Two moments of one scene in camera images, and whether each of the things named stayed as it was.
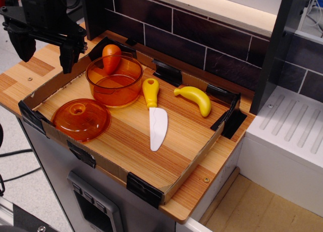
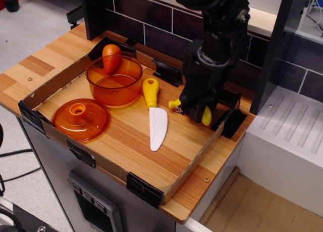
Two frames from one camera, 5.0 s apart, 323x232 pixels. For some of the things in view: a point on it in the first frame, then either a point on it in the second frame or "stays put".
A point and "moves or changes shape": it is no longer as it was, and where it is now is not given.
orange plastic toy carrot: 111,54 stays put
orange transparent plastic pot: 115,81 stays put
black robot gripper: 43,15 -> 203,78
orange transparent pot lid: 82,120 stays put
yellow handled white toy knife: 158,116 stays put
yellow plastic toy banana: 197,95 moves or changes shape
